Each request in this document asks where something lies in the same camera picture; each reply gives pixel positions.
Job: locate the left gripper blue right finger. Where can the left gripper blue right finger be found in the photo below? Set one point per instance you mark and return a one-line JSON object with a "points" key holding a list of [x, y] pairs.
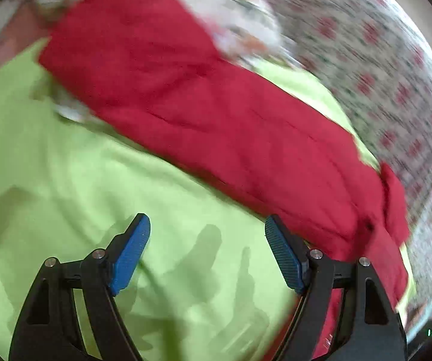
{"points": [[367, 327]]}

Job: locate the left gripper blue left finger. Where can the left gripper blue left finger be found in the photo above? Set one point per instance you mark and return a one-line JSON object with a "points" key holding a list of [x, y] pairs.
{"points": [[48, 327]]}

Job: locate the red quilted jacket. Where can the red quilted jacket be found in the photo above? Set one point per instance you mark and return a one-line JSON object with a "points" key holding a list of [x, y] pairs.
{"points": [[150, 70]]}

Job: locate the lime green bed sheet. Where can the lime green bed sheet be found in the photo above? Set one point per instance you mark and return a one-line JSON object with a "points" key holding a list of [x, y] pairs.
{"points": [[208, 286]]}

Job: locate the small rose print quilt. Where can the small rose print quilt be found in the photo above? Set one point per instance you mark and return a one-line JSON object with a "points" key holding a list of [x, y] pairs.
{"points": [[378, 65]]}

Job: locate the large floral print pillow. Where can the large floral print pillow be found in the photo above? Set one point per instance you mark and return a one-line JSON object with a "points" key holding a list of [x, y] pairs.
{"points": [[240, 29]]}

